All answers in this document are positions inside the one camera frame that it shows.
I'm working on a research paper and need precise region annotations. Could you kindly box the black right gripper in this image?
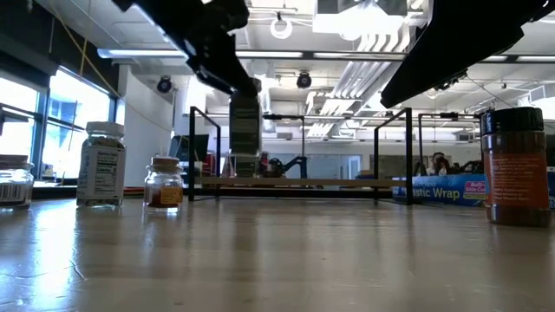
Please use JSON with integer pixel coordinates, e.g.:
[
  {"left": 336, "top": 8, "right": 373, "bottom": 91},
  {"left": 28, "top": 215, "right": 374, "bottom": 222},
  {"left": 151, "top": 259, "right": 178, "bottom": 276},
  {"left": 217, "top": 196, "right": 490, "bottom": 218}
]
[{"left": 380, "top": 0, "right": 555, "bottom": 110}]

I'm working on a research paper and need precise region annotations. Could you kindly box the black metal frame rig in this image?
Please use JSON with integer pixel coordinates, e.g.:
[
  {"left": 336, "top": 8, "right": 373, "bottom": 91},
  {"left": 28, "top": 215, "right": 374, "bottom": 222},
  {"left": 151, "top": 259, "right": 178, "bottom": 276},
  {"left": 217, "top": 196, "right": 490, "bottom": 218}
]
[{"left": 417, "top": 111, "right": 483, "bottom": 177}]

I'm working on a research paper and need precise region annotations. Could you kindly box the black ceiling camera cluster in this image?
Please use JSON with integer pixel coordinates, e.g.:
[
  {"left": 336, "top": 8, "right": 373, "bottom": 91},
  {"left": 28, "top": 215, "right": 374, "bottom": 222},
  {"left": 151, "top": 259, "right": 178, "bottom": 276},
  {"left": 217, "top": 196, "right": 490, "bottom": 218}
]
[{"left": 433, "top": 68, "right": 468, "bottom": 91}]

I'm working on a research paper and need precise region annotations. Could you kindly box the white-lid bagel seasoning jar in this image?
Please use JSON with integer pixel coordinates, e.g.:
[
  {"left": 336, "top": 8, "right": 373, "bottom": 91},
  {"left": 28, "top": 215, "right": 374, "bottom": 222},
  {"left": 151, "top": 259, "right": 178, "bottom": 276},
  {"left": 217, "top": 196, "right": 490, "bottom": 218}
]
[{"left": 75, "top": 120, "right": 127, "bottom": 208}]

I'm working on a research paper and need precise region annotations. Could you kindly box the large window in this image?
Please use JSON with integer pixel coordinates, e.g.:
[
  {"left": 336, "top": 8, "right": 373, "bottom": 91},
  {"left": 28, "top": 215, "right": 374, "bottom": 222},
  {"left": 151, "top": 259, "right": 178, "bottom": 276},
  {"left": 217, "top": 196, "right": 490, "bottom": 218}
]
[{"left": 0, "top": 64, "right": 117, "bottom": 182}]

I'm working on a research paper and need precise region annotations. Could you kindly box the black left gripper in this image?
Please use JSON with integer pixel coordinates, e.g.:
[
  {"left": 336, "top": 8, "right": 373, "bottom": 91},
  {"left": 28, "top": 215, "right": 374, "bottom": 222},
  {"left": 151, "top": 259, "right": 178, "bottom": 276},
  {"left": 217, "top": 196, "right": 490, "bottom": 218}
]
[{"left": 113, "top": 0, "right": 262, "bottom": 98}]

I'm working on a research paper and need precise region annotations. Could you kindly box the black-lid jar orange label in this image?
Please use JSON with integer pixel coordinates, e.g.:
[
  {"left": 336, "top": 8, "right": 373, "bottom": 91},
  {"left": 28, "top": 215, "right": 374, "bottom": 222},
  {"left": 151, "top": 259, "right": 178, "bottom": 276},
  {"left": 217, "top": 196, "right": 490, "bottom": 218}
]
[{"left": 480, "top": 107, "right": 552, "bottom": 228}]

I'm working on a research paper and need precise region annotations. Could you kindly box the blue plastic wrap box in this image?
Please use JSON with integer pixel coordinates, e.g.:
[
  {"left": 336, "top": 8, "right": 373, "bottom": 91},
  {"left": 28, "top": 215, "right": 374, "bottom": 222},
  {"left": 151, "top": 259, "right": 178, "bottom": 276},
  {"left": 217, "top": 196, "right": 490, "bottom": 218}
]
[{"left": 392, "top": 172, "right": 555, "bottom": 208}]

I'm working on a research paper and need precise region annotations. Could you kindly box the long ceiling light bar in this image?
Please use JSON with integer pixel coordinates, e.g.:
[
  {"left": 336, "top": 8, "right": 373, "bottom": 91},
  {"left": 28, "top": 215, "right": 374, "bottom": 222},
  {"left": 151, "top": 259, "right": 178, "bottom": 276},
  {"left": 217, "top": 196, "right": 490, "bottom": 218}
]
[{"left": 96, "top": 48, "right": 555, "bottom": 62}]

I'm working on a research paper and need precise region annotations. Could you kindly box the white cable coil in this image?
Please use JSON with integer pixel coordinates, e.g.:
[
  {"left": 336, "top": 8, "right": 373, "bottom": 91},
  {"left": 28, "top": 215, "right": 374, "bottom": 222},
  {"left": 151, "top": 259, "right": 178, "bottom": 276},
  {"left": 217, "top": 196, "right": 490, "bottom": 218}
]
[{"left": 270, "top": 11, "right": 294, "bottom": 41}]

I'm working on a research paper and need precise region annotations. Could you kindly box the white ceiling vent unit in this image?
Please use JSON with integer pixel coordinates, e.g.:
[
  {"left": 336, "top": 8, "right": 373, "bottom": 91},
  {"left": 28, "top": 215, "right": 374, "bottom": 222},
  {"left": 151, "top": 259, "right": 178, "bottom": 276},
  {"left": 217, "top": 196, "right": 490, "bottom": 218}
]
[{"left": 311, "top": 0, "right": 434, "bottom": 36}]

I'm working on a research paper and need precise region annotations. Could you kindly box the black wire spice rack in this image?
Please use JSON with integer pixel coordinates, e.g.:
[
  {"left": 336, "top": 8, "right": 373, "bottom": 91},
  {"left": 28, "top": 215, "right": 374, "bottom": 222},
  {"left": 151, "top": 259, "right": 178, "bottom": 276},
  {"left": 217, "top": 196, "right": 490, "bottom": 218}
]
[{"left": 187, "top": 106, "right": 414, "bottom": 206}]

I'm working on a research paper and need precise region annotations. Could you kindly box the person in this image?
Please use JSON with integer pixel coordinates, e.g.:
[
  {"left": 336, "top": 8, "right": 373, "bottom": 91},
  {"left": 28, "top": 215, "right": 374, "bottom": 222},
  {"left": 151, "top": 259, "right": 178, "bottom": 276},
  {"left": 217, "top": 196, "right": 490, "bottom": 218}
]
[{"left": 427, "top": 151, "right": 453, "bottom": 177}]

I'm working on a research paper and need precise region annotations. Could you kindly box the dark computer monitor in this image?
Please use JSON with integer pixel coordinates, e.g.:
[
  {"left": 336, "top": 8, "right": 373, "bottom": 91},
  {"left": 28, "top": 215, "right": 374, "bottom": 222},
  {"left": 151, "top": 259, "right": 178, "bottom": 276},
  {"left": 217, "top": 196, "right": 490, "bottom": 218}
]
[{"left": 167, "top": 133, "right": 210, "bottom": 162}]

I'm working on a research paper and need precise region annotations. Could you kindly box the small cork-top glass jar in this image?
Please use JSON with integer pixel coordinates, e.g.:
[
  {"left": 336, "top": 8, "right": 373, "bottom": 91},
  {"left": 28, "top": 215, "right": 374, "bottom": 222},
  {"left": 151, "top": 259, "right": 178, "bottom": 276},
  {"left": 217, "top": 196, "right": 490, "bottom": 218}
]
[
  {"left": 143, "top": 156, "right": 185, "bottom": 214},
  {"left": 0, "top": 154, "right": 36, "bottom": 212}
]

